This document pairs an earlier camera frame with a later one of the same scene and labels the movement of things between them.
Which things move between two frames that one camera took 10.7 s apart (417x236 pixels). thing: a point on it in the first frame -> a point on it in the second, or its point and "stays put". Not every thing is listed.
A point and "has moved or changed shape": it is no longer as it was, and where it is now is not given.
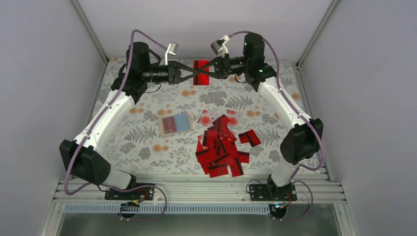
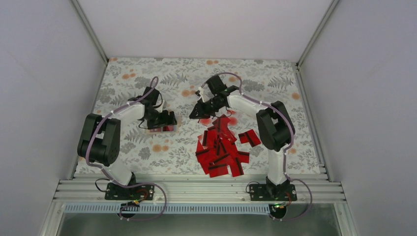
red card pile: (168, 124) has moved or changed shape
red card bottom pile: (201, 74) -> (168, 128)
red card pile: (249, 136) stays put
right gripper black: (222, 67) -> (201, 113)
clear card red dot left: (206, 117) stays put
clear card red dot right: (233, 115) stays put
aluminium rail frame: (326, 190) stays put
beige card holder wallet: (175, 124) has moved or changed shape
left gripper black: (176, 66) -> (164, 121)
